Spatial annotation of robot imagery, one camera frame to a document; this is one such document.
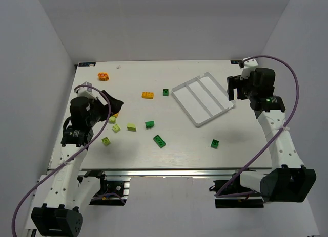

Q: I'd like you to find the light green wedge lego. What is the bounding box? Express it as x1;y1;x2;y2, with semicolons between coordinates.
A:
127;123;136;132

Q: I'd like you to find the orange round lego piece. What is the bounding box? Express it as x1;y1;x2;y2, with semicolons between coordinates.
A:
97;72;110;81

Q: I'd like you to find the orange 2x4 lego brick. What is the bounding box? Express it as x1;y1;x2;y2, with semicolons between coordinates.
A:
141;91;154;99

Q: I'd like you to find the dark green sloped lego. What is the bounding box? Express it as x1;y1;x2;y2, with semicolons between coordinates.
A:
145;121;155;129

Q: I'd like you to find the dark green square lego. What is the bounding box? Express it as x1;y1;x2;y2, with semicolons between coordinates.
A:
162;89;169;96

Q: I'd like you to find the dark green 2x4 lego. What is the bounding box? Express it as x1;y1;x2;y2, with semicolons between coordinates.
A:
153;135;166;148

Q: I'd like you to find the dark green 2x2 lego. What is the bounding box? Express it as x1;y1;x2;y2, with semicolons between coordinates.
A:
211;139;219;149

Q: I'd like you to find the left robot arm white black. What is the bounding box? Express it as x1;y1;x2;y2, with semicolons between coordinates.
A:
31;86;124;236

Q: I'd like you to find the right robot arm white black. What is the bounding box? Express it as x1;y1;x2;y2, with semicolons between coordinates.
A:
227;68;316;203

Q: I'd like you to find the light green sloped lego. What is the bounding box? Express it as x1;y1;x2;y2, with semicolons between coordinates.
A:
108;116;116;124

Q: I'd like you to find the light green 2x2 lego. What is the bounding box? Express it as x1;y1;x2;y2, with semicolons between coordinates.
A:
112;124;121;133

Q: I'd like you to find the light green square lego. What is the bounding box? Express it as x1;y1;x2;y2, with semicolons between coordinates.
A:
102;137;111;146

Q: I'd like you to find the white three-compartment tray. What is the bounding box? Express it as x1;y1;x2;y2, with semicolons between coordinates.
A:
171;72;235;127

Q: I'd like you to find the left blue corner label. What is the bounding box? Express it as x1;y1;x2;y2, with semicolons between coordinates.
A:
78;62;96;67

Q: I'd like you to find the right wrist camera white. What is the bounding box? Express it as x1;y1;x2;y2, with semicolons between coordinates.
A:
238;58;258;80

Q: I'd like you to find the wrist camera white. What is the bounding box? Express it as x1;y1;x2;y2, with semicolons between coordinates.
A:
238;58;258;80
74;81;107;105

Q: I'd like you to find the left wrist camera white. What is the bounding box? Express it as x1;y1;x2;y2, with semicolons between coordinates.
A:
74;81;107;105

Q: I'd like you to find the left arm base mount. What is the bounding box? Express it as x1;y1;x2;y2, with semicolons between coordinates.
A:
84;170;130;206

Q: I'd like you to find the aluminium front rail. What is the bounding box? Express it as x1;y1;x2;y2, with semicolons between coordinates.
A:
47;167;272;178

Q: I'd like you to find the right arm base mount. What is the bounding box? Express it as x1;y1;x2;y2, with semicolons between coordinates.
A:
215;180;265;209

